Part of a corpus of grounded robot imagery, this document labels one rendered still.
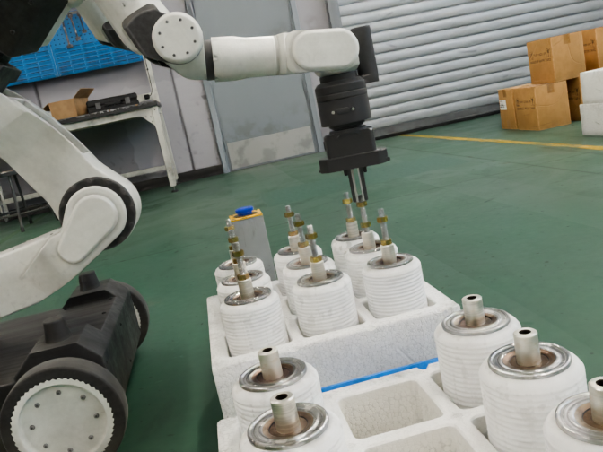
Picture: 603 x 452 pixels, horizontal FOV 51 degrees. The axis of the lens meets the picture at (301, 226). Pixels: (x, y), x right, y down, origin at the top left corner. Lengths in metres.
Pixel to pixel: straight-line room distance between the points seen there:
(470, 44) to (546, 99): 2.10
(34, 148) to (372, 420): 0.81
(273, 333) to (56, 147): 0.57
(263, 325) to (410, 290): 0.24
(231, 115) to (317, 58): 5.04
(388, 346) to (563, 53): 3.90
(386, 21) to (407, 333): 5.49
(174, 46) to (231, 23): 5.12
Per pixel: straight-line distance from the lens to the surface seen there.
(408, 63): 6.37
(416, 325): 0.99
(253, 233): 1.36
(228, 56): 1.05
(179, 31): 1.03
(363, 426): 0.81
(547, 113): 4.68
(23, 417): 1.17
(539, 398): 0.61
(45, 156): 1.28
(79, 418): 1.15
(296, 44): 1.04
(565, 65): 4.75
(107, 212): 1.23
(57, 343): 1.18
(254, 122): 6.09
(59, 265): 1.28
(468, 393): 0.74
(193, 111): 6.07
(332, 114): 1.07
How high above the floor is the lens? 0.53
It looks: 11 degrees down
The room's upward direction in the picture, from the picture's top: 12 degrees counter-clockwise
